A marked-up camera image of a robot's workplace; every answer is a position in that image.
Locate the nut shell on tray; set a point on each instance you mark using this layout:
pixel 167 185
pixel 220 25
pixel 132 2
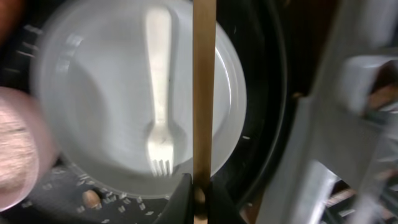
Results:
pixel 91 199

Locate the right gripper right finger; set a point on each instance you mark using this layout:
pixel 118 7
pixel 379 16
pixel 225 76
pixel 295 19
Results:
pixel 221 209

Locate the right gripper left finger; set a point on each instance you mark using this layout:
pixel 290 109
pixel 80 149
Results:
pixel 179 209

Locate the grey dishwasher rack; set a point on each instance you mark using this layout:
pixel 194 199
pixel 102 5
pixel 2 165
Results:
pixel 340 161

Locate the grey plate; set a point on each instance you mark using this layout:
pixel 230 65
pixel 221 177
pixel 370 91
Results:
pixel 92 78

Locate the wooden chopstick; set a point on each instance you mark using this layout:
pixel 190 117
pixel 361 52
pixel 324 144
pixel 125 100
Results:
pixel 204 35

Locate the white plastic fork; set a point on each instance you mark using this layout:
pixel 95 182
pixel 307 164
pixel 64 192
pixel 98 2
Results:
pixel 160 144

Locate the pink bowl of food scraps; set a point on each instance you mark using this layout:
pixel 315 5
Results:
pixel 27 148

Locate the round black tray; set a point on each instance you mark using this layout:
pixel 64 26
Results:
pixel 250 25

